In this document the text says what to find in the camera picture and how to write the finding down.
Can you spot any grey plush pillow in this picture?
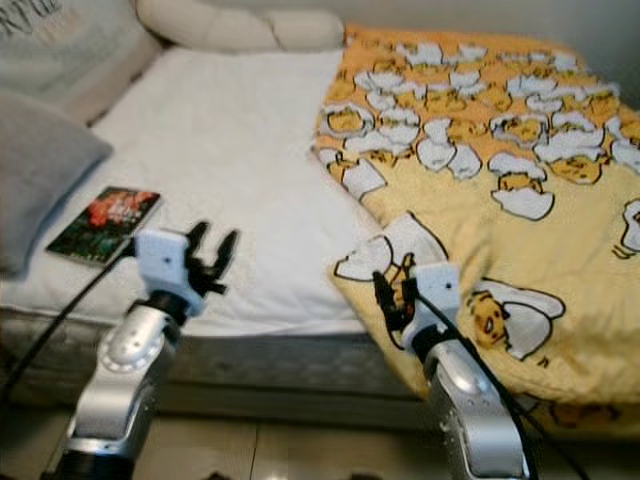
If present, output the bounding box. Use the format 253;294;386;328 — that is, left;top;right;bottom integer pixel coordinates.
0;92;113;279

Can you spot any red and green cover book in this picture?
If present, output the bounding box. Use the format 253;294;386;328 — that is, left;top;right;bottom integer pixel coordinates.
46;187;161;266

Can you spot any grey bed base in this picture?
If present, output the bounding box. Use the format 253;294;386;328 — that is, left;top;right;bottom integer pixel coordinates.
0;305;426;431

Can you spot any white quilted mattress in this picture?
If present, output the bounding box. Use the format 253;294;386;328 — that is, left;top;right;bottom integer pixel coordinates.
0;50;401;336

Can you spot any yellow cartoon print blanket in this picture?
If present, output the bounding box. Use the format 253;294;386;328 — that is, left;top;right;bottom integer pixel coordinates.
315;25;640;431

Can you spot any long beige headboard cushion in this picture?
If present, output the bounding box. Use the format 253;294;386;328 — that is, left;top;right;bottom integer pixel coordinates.
137;0;281;51

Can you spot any short beige headboard cushion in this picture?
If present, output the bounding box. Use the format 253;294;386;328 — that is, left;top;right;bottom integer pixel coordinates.
265;10;346;51

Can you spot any large white ornament print pillow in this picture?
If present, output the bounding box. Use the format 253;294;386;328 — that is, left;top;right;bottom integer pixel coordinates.
0;0;161;121

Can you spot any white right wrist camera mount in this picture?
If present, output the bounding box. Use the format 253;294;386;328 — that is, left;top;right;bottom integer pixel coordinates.
400;262;461;346

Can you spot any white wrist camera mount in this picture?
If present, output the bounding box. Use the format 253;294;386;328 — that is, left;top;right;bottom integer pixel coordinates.
400;262;461;346
135;228;196;311

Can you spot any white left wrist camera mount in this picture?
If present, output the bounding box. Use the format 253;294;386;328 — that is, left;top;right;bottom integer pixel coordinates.
135;228;196;311

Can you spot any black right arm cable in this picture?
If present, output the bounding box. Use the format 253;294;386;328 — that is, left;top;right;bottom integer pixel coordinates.
420;285;591;480

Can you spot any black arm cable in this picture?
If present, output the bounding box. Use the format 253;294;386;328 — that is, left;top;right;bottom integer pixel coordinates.
420;285;591;480
0;245;141;401

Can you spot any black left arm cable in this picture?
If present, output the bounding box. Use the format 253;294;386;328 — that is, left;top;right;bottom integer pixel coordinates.
0;245;141;401

